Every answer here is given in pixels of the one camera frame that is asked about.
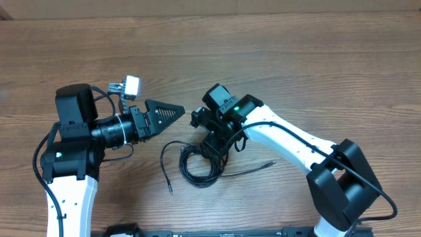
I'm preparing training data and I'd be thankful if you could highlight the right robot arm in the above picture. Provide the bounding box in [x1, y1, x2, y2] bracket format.
[191, 84, 381, 236]

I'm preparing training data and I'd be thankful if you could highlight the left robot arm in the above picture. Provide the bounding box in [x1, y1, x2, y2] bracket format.
[33, 84, 185, 236]

